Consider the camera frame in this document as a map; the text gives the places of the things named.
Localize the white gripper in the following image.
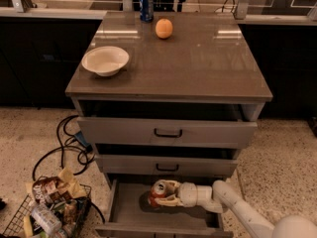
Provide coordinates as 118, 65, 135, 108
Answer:
155, 180, 198, 207

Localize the red coke can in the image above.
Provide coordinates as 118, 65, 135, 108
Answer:
148, 179, 172, 207

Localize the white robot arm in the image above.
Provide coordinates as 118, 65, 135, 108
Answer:
148, 179, 317, 238

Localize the bottom drawer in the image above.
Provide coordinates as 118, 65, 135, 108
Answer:
95, 180, 233, 238

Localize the drawer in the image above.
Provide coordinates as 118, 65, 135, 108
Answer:
95, 180, 233, 238
76, 100, 258, 149
96, 144, 237, 178

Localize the middle drawer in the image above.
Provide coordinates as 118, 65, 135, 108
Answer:
96, 144, 237, 178

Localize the top drawer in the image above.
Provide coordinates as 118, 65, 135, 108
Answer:
76, 100, 258, 149

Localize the grey drawer cabinet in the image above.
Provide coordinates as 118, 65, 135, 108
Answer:
64, 11, 273, 238

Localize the blue pepsi can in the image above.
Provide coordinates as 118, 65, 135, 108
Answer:
139, 0, 154, 23

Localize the yellow chip bag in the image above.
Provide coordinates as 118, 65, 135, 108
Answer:
58, 167, 87, 198

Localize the brown snack bag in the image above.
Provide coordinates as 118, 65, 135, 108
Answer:
32, 177, 69, 204

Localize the clear plastic bottle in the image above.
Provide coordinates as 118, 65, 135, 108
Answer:
31, 202, 62, 236

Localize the white bowl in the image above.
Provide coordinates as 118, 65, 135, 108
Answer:
81, 46, 130, 76

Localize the orange fruit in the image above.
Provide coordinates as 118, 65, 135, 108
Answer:
156, 19, 173, 39

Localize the black floor cable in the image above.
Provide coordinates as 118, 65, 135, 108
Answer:
31, 114, 106, 224

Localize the black wire basket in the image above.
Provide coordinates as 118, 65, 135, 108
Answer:
3, 182, 91, 238

